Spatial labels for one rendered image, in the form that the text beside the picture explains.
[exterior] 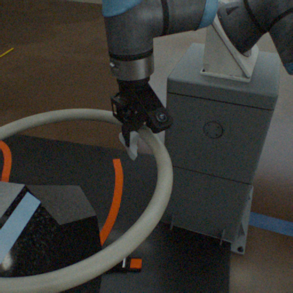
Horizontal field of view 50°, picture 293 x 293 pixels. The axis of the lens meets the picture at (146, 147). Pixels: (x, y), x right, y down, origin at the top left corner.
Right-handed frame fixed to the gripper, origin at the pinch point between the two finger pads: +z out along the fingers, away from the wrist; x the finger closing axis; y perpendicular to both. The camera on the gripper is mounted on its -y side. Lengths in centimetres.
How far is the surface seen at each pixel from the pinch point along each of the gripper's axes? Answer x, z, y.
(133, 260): -6, 85, 26
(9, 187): 30.2, 1.5, 11.7
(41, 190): 23.9, 6.9, 11.8
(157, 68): -152, 89, 193
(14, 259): 35.7, 6.8, -3.2
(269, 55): -83, 6, 24
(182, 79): -38.5, 4.1, 29.1
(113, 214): -12, 85, 55
